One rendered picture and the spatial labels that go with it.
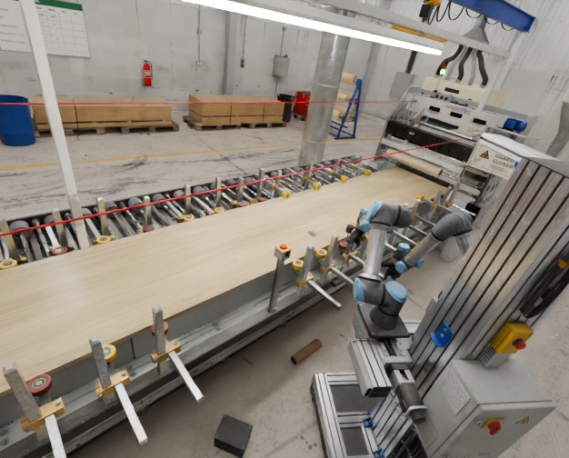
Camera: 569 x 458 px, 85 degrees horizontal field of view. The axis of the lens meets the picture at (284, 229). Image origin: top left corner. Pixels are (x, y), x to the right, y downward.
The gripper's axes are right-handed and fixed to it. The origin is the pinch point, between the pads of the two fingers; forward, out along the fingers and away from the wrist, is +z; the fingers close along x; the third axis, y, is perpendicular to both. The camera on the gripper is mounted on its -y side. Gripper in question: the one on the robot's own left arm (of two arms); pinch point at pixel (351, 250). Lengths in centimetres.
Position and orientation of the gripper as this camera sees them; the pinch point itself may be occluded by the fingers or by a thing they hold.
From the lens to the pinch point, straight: 232.3
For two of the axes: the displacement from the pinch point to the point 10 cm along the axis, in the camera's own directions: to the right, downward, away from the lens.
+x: -6.5, -4.9, 5.7
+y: 7.4, -2.8, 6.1
